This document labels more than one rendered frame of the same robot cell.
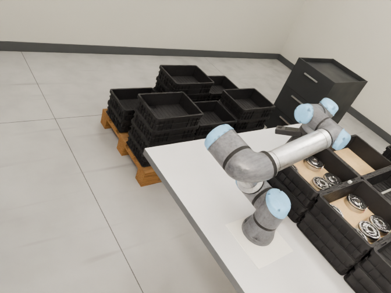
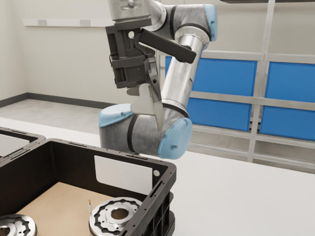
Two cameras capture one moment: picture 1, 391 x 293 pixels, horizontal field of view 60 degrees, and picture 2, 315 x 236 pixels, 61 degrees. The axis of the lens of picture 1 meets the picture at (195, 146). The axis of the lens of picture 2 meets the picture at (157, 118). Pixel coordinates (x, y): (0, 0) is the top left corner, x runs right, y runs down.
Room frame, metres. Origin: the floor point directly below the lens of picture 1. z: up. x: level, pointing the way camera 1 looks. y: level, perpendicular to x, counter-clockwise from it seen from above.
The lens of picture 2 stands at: (1.82, -0.56, 1.17)
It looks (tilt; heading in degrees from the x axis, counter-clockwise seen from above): 20 degrees down; 160
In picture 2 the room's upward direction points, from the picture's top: straight up
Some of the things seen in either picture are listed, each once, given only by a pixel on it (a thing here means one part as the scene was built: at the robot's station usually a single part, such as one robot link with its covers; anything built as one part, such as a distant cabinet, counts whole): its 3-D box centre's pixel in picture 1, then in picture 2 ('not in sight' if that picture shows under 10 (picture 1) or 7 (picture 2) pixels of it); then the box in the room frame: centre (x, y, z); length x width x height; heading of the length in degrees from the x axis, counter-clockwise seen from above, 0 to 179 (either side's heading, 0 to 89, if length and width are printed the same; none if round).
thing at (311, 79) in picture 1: (309, 107); not in sight; (3.31, -0.94, 0.45); 0.62 x 0.45 x 0.90; 138
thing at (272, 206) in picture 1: (272, 207); (121, 128); (1.11, -0.40, 0.87); 0.13 x 0.12 x 0.14; 46
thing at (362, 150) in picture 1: (352, 161); not in sight; (1.78, -0.89, 0.87); 0.40 x 0.30 x 0.11; 137
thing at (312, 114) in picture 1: (312, 115); not in sight; (1.22, -0.37, 1.27); 0.11 x 0.11 x 0.08; 46
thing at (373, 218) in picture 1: (380, 223); not in sight; (1.31, -0.96, 0.86); 0.10 x 0.10 x 0.01
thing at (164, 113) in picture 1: (163, 128); not in sight; (2.06, 0.27, 0.37); 0.40 x 0.30 x 0.45; 137
